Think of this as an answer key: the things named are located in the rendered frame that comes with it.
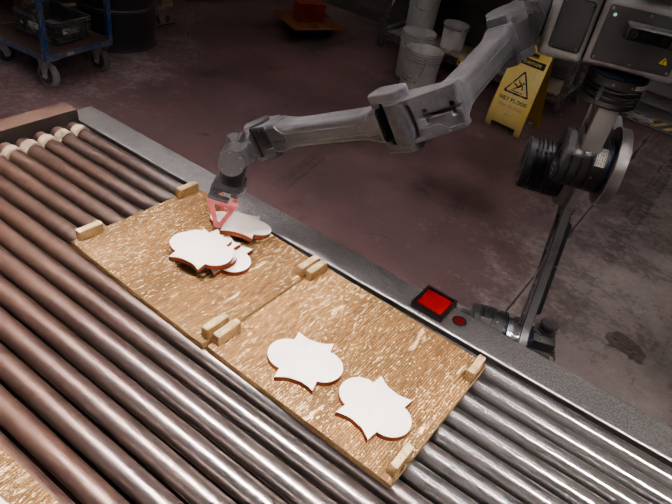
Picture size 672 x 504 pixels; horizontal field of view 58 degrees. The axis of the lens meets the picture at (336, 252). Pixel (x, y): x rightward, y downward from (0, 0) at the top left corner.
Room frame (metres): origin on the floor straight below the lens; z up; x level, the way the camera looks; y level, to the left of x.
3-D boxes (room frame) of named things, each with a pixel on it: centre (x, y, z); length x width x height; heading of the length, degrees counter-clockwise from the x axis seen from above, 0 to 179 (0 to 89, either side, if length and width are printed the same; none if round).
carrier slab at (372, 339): (0.80, -0.07, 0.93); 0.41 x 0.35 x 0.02; 59
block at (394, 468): (0.58, -0.16, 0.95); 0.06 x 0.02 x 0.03; 149
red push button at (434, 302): (1.01, -0.23, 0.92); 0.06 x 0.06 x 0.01; 61
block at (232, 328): (0.78, 0.17, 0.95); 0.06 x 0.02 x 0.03; 149
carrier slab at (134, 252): (1.01, 0.29, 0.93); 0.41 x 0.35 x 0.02; 58
